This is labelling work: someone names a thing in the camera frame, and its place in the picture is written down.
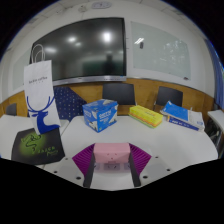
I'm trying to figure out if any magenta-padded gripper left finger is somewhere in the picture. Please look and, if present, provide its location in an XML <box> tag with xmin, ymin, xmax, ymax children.
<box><xmin>42</xmin><ymin>143</ymin><xmax>98</xmax><ymax>189</ymax></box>

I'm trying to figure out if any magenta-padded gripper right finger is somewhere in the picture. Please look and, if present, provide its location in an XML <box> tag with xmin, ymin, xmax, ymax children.
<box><xmin>127</xmin><ymin>143</ymin><xmax>181</xmax><ymax>188</ymax></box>

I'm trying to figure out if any pink charger block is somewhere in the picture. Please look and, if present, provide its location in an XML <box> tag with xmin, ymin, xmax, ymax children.
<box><xmin>93</xmin><ymin>142</ymin><xmax>131</xmax><ymax>173</ymax></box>

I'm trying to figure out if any white power strip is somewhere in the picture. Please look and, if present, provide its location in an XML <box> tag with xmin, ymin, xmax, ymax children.
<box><xmin>94</xmin><ymin>162</ymin><xmax>132</xmax><ymax>174</ymax></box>

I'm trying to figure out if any yellow tissue pack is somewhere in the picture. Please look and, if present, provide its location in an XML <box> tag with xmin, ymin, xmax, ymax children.
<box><xmin>128</xmin><ymin>104</ymin><xmax>164</xmax><ymax>129</ymax></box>

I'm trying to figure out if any blue tissue box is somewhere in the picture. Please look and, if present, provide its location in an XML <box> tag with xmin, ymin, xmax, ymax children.
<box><xmin>81</xmin><ymin>98</ymin><xmax>119</xmax><ymax>134</ymax></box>

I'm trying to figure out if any black mouse pad green print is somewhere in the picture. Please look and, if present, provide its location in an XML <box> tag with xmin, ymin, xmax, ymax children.
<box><xmin>10</xmin><ymin>127</ymin><xmax>66</xmax><ymax>166</ymax></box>

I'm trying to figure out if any dark blue paper ream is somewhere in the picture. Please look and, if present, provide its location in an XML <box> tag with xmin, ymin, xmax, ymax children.
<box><xmin>166</xmin><ymin>114</ymin><xmax>206</xmax><ymax>133</ymax></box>

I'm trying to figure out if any navy dotted gift bag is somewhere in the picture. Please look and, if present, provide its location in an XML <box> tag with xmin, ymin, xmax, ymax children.
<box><xmin>53</xmin><ymin>85</ymin><xmax>88</xmax><ymax>123</ymax></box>

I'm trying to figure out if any black chair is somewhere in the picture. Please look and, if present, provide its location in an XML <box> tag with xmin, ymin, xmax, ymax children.
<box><xmin>153</xmin><ymin>85</ymin><xmax>184</xmax><ymax>108</ymax></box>
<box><xmin>101</xmin><ymin>82</ymin><xmax>137</xmax><ymax>107</ymax></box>

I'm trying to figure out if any white paper bag blue deer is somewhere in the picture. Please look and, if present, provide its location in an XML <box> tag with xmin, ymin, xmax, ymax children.
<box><xmin>23</xmin><ymin>43</ymin><xmax>62</xmax><ymax>136</ymax></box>

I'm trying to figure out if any white side table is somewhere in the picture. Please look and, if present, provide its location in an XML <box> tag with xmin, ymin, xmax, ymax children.
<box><xmin>206</xmin><ymin>109</ymin><xmax>224</xmax><ymax>158</ymax></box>

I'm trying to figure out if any grey chair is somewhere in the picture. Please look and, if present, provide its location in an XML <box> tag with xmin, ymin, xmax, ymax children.
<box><xmin>4</xmin><ymin>102</ymin><xmax>18</xmax><ymax>117</ymax></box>

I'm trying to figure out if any large glass whiteboard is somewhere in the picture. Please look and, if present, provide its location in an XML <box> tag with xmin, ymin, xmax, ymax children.
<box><xmin>129</xmin><ymin>21</ymin><xmax>193</xmax><ymax>81</ymax></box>

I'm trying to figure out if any blue curtain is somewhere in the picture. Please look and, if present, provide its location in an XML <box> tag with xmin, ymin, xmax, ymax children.
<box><xmin>204</xmin><ymin>39</ymin><xmax>224</xmax><ymax>109</ymax></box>

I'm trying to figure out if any white ceiling device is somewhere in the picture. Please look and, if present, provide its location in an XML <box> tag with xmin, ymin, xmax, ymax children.
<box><xmin>91</xmin><ymin>1</ymin><xmax>113</xmax><ymax>10</ymax></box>

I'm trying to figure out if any large black wall screen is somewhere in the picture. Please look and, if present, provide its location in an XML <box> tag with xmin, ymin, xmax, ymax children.
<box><xmin>30</xmin><ymin>17</ymin><xmax>128</xmax><ymax>87</ymax></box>

